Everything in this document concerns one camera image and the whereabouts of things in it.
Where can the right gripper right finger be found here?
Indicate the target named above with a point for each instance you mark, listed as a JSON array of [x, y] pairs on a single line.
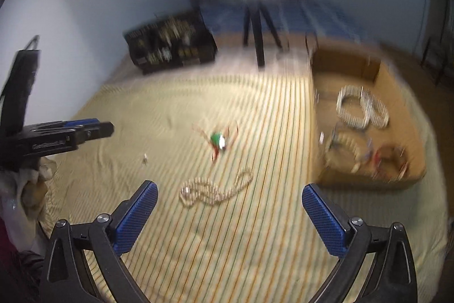
[[391, 276]]

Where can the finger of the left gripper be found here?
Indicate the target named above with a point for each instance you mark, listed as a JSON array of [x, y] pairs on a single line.
[[83, 121], [88, 131]]

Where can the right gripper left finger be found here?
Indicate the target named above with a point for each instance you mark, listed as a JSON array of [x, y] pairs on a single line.
[[66, 275]]

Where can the black printed gift bag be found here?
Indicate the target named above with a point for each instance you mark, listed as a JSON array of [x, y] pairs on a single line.
[[171, 41]]

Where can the cardboard tray box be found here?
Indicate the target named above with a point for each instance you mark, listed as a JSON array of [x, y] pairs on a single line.
[[367, 136]]

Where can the black tripod stand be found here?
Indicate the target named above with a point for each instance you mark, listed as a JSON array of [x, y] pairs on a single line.
[[254, 12]]

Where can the blue checkered bed sheet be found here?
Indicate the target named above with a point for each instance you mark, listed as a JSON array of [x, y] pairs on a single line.
[[305, 16]]

